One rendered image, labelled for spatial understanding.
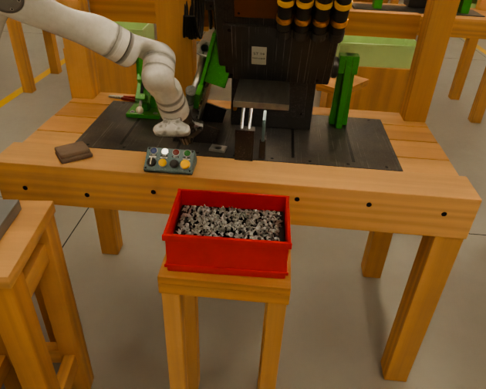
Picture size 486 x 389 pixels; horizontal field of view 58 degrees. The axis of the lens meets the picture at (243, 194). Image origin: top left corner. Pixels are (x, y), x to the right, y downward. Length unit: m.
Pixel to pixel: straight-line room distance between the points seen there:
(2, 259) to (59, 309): 0.43
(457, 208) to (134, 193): 0.99
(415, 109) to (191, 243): 1.18
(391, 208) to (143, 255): 1.46
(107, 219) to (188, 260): 1.25
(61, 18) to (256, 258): 0.66
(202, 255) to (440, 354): 1.37
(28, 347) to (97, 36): 0.84
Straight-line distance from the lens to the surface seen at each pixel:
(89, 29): 0.91
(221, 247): 1.08
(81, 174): 1.44
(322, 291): 2.27
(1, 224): 1.29
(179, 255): 1.11
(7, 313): 1.27
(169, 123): 1.10
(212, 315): 2.11
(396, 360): 1.92
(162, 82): 0.96
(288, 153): 1.49
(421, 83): 1.90
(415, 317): 1.75
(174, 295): 1.19
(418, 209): 1.42
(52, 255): 1.43
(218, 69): 1.44
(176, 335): 1.31
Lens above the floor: 1.59
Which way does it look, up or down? 33 degrees down
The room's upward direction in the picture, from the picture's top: 3 degrees clockwise
